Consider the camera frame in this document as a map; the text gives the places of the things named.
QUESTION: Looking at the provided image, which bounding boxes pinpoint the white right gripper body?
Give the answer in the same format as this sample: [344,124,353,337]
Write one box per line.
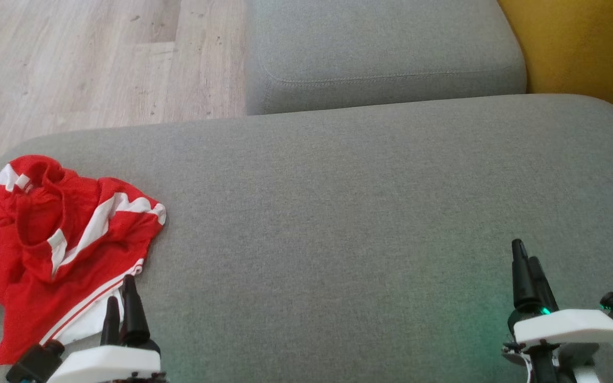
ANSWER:
[502,307,613,383]

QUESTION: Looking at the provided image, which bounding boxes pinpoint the red shirt white sleeves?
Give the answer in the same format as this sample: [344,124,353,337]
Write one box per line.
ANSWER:
[0,213,151,367]

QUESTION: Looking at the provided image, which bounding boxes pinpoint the yellow fabric surface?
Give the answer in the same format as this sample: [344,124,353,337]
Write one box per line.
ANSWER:
[497,0,613,134]

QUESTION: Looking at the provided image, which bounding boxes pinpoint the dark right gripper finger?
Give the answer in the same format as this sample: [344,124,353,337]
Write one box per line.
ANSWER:
[528,256,559,314]
[511,239,540,314]

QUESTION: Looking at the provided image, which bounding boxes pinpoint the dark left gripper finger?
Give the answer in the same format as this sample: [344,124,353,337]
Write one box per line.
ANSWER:
[100,296,122,346]
[120,274,151,347]

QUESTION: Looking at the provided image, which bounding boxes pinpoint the red shorts white waistband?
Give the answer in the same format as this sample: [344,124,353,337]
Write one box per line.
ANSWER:
[0,154,168,282]

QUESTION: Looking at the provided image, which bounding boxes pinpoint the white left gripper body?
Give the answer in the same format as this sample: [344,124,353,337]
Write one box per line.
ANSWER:
[61,343,168,383]

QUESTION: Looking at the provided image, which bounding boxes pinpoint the small grey sofa cushion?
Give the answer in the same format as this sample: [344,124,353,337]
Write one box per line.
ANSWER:
[245,0,528,116]

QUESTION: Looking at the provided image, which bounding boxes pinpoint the large grey sofa seat cushion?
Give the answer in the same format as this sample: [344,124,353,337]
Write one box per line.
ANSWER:
[0,94,613,383]

